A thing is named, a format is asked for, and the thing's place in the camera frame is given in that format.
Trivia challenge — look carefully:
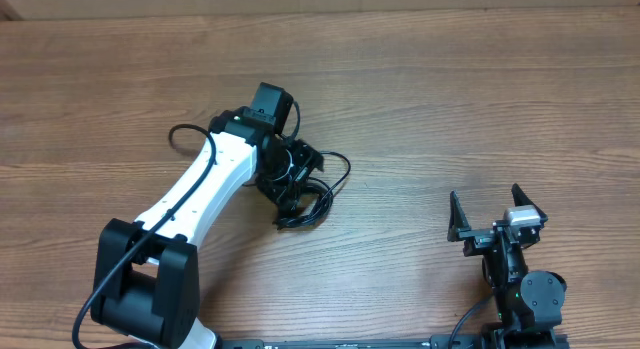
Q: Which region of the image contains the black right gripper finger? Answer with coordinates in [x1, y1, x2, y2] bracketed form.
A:
[447, 191, 471, 242]
[511, 183, 548, 223]

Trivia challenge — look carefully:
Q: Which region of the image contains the black cable bundle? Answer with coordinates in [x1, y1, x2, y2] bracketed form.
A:
[273, 150, 352, 231]

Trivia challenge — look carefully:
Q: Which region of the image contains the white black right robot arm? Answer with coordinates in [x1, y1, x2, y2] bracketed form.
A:
[447, 184, 570, 349]

